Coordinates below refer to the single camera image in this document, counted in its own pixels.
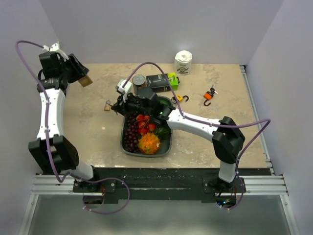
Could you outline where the tin can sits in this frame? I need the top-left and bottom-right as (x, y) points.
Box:
(132, 74), (146, 95)

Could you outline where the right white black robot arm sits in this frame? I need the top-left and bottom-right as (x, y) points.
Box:
(112, 85), (245, 192)

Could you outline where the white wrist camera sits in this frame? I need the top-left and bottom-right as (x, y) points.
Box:
(115, 79), (133, 102)
(43, 41), (69, 61)

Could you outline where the black green box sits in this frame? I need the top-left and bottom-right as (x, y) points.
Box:
(146, 72), (180, 93)

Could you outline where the red cherries bunch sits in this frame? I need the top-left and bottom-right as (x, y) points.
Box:
(136, 114), (157, 136)

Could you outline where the toilet paper roll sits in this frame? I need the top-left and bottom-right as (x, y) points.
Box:
(174, 50), (193, 75)

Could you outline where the small brass padlock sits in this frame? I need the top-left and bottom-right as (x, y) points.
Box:
(104, 100), (111, 111)

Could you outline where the yellow black padlock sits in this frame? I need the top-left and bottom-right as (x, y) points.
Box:
(171, 94), (189, 104)

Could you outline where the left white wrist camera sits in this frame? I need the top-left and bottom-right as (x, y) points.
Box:
(43, 41), (69, 61)

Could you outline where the orange dragon fruit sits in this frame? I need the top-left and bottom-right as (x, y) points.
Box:
(137, 133), (161, 155)

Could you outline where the dark grey fruit tray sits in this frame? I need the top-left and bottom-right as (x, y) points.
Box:
(120, 95), (174, 158)

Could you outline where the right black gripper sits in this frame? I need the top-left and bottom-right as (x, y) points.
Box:
(112, 90), (152, 118)

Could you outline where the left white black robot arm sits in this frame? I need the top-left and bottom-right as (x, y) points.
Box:
(28, 49), (101, 192)

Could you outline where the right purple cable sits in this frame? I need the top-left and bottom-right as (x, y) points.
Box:
(122, 62), (271, 211)

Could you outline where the green avocado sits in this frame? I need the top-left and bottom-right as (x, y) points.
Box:
(159, 97), (172, 106)

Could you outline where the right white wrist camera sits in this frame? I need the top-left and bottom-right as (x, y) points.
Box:
(115, 79), (133, 102)

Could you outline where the purple cable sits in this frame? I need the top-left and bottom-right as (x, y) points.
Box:
(122, 62), (271, 211)
(15, 40), (131, 215)

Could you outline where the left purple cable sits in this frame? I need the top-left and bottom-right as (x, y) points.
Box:
(15, 40), (131, 215)

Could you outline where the dark red grape bunch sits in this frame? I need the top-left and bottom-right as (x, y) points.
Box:
(122, 113), (140, 153)

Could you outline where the large brass padlock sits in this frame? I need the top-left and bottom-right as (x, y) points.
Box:
(78, 75), (93, 88)

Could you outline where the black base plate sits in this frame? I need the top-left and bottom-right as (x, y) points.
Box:
(69, 167), (272, 204)

